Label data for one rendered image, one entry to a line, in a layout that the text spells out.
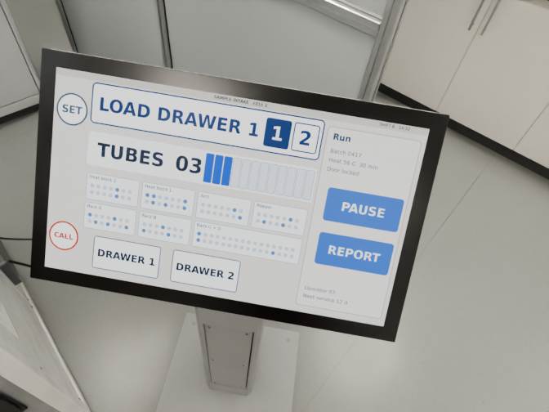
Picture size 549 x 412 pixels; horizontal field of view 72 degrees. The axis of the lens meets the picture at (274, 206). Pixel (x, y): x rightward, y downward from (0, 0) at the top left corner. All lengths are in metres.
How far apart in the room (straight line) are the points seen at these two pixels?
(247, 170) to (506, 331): 1.61
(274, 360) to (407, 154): 1.12
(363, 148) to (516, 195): 2.07
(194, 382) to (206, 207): 1.04
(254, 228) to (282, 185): 0.07
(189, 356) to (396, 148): 1.18
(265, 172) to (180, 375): 1.10
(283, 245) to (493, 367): 1.43
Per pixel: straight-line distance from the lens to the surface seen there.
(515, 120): 2.56
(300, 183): 0.49
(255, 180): 0.49
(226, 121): 0.49
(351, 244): 0.51
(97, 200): 0.55
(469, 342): 1.82
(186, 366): 1.50
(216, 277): 0.53
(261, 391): 1.46
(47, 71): 0.58
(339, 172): 0.49
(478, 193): 2.39
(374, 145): 0.49
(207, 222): 0.51
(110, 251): 0.56
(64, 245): 0.59
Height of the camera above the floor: 1.46
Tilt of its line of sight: 50 degrees down
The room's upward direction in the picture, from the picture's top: 8 degrees clockwise
